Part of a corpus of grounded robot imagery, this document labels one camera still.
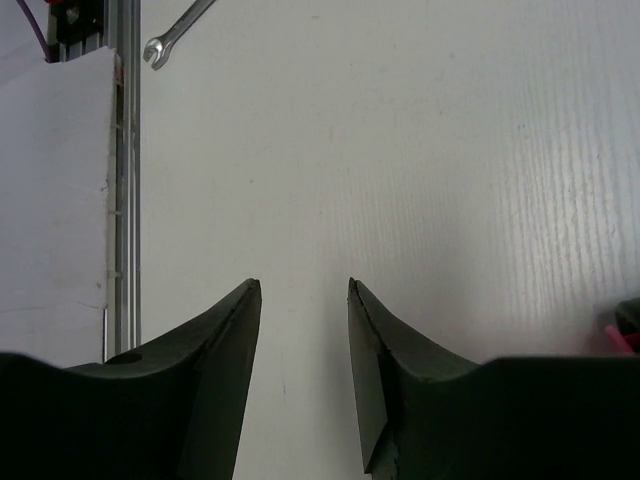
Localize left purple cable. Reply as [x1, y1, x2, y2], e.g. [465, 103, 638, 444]
[14, 0, 54, 64]

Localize aluminium table edge rail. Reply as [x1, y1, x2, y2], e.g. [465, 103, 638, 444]
[47, 1, 141, 361]

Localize black drawer cabinet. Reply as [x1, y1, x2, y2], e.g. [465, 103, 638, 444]
[605, 297, 640, 355]

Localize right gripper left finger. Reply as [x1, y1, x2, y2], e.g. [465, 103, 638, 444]
[1, 279, 262, 479]

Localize white foam board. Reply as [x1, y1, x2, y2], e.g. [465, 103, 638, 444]
[1, 48, 116, 367]

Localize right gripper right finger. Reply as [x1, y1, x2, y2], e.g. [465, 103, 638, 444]
[348, 279, 639, 479]

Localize silver combination wrench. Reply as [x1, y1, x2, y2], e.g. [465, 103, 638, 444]
[142, 0, 215, 71]

